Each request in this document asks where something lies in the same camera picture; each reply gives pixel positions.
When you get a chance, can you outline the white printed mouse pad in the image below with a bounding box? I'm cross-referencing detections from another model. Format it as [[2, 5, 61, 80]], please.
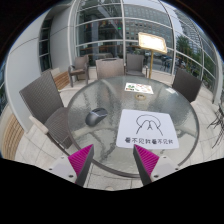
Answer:
[[115, 108, 180, 150]]

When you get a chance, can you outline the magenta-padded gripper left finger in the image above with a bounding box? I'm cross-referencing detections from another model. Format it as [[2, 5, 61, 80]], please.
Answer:
[[48, 143, 95, 187]]

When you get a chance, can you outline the dark metal outdoor furniture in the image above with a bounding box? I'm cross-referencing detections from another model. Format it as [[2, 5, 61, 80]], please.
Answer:
[[206, 102, 224, 149]]

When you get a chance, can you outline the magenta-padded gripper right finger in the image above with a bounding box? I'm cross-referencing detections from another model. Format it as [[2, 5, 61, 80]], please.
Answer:
[[132, 143, 180, 187]]

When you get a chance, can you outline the dark grey computer mouse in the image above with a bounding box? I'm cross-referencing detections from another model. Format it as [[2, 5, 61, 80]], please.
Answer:
[[85, 107, 109, 127]]

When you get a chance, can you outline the colourful printed menu sheet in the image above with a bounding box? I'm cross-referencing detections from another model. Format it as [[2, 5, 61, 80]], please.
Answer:
[[124, 82, 155, 95]]

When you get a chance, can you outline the gold menu display stand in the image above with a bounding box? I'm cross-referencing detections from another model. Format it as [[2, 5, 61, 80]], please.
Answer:
[[137, 31, 168, 80]]

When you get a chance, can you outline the brass table centre ring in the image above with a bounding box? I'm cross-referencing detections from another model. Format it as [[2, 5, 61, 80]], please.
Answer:
[[134, 93, 147, 101]]

